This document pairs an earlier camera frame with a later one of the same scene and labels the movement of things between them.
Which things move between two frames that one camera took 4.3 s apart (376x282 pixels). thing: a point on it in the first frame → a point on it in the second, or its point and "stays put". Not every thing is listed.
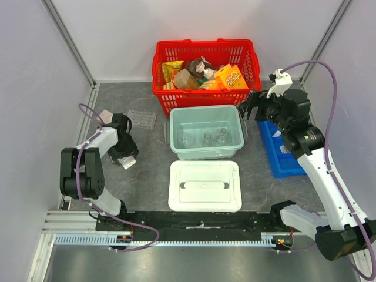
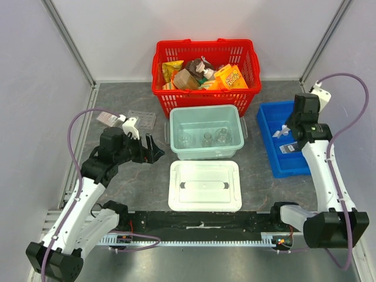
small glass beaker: [184, 138] stays put
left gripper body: [122, 149] → [141, 155]
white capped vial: [277, 134] stays put
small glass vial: [207, 141] stays put
